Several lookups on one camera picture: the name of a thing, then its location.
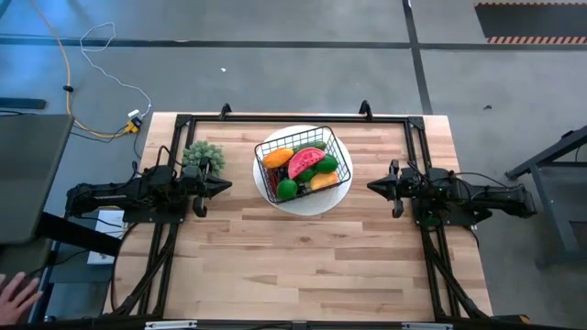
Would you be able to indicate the orange toy mango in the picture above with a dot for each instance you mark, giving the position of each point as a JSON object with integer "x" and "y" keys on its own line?
{"x": 277, "y": 158}

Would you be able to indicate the black hazard striped mat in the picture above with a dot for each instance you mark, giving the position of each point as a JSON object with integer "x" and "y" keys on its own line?
{"x": 532, "y": 23}

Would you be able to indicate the dark green round toy fruit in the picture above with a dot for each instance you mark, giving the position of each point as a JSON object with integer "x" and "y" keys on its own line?
{"x": 306, "y": 176}
{"x": 328, "y": 165}

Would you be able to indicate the red watermelon slice toy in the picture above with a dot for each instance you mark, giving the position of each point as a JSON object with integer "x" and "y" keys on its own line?
{"x": 305, "y": 162}

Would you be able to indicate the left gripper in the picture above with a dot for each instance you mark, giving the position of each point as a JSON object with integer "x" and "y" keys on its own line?
{"x": 192, "y": 183}

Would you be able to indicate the dark purple toy grapes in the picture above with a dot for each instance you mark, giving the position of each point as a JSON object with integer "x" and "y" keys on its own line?
{"x": 282, "y": 174}

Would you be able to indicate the black metal stand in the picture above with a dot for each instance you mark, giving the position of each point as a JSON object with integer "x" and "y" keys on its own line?
{"x": 550, "y": 152}

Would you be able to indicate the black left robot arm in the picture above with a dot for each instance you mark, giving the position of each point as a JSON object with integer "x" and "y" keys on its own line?
{"x": 105, "y": 197}

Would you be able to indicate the black floor strip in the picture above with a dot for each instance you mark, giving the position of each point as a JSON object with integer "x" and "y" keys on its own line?
{"x": 23, "y": 103}

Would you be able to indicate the green plant in white pot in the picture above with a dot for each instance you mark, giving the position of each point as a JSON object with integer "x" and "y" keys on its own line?
{"x": 202, "y": 153}

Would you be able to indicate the silver metal bracket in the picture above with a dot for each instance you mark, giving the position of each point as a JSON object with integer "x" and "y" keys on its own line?
{"x": 169, "y": 325}
{"x": 426, "y": 326}

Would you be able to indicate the person's hand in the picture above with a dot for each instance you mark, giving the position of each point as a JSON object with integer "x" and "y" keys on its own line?
{"x": 16, "y": 298}

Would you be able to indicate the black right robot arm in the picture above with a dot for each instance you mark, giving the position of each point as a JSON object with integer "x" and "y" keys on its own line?
{"x": 495, "y": 197}

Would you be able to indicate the white plug adapter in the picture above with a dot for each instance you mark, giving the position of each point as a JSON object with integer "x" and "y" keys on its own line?
{"x": 134, "y": 113}

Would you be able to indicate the round white mat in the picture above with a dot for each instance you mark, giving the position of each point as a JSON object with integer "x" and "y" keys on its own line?
{"x": 316, "y": 208}

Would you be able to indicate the black office desk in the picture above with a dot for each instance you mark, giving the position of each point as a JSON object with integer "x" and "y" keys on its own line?
{"x": 32, "y": 179}

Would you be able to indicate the black aluminium rig frame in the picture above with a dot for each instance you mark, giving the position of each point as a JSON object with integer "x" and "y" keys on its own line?
{"x": 298, "y": 119}

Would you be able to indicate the yellow toy mango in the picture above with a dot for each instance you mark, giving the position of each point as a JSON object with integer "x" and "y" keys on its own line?
{"x": 324, "y": 181}

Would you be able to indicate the yellow power plug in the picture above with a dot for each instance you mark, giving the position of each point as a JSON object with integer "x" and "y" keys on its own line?
{"x": 133, "y": 126}

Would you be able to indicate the light green toy fruit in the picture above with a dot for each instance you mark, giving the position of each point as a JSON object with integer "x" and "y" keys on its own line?
{"x": 287, "y": 189}

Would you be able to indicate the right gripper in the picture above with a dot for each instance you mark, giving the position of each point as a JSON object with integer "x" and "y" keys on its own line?
{"x": 406, "y": 185}

